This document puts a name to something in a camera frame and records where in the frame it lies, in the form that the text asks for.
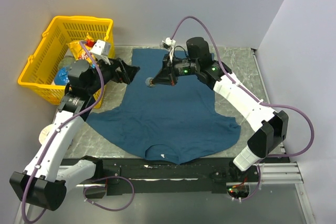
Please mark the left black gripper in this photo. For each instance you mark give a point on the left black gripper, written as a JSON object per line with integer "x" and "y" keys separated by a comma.
{"x": 127, "y": 73}

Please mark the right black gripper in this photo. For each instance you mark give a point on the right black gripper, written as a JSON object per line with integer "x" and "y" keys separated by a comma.
{"x": 167, "y": 75}

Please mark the blue t-shirt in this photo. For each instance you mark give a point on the blue t-shirt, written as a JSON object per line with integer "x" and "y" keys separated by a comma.
{"x": 175, "y": 124}

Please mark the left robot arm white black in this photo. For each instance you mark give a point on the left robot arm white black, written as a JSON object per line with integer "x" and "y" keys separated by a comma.
{"x": 41, "y": 183}

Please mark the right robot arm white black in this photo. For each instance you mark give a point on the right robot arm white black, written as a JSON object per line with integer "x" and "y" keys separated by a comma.
{"x": 269, "y": 126}

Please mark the yellow snack bag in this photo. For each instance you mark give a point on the yellow snack bag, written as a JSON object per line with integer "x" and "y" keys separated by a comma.
{"x": 78, "y": 52}

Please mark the blue plastic bag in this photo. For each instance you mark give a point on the blue plastic bag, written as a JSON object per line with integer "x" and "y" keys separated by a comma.
{"x": 61, "y": 77}

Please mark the yellow plastic basket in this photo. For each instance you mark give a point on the yellow plastic basket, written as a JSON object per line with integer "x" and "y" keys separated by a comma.
{"x": 42, "y": 65}

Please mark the toilet paper roll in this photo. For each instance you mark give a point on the toilet paper roll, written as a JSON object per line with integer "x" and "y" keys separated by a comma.
{"x": 44, "y": 133}

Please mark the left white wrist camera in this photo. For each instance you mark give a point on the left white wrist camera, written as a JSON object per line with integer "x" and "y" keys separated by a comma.
{"x": 100, "y": 51}

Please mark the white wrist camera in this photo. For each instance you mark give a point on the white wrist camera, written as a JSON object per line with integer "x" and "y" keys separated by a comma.
{"x": 100, "y": 51}
{"x": 169, "y": 44}

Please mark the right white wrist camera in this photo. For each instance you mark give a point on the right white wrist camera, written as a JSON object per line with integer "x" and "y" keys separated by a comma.
{"x": 169, "y": 44}

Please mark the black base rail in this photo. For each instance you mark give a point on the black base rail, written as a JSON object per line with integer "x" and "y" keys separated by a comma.
{"x": 126, "y": 175}

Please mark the aluminium frame rail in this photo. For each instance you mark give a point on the aluminium frame rail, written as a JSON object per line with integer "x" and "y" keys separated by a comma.
{"x": 270, "y": 171}

